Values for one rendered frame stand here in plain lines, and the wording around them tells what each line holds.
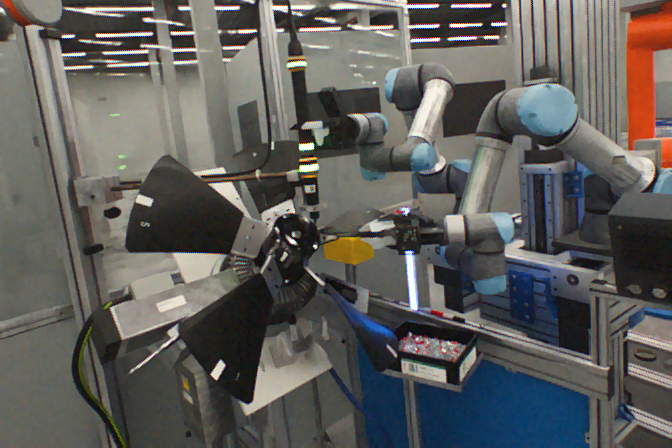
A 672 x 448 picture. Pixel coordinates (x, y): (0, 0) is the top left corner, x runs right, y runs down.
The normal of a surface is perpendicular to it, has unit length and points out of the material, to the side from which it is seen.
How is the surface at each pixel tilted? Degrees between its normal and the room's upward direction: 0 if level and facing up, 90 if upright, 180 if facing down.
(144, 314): 50
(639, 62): 96
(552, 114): 85
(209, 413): 90
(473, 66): 90
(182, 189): 75
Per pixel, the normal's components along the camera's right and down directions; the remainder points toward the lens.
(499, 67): 0.39, 0.11
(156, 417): 0.66, 0.05
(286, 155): -0.13, -0.66
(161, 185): 0.30, -0.17
